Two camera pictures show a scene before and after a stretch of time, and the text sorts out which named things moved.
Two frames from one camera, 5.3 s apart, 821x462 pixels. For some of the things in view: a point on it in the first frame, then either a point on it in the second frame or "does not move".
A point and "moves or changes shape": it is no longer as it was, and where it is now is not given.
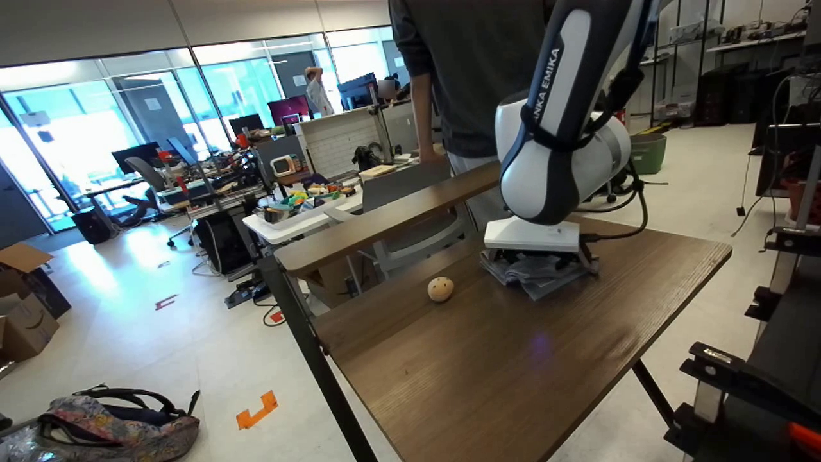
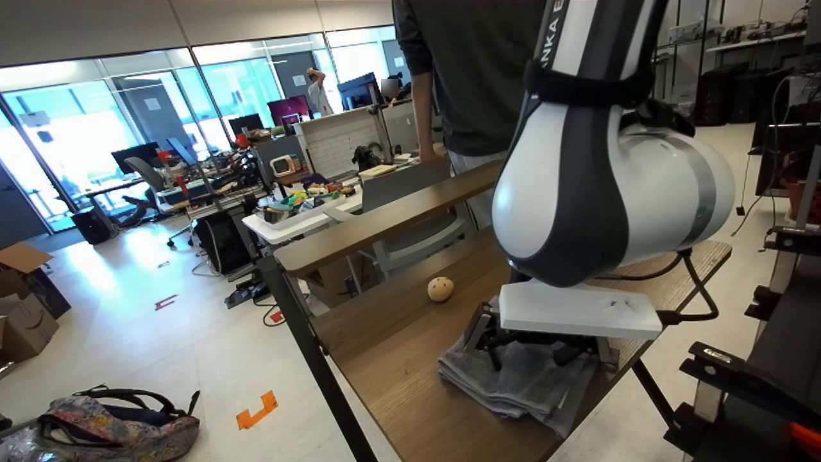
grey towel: x=542 y=273 moves or changes shape
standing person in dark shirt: x=463 y=61 does not move
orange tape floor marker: x=244 y=420 does not move
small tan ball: x=440 y=290 does not move
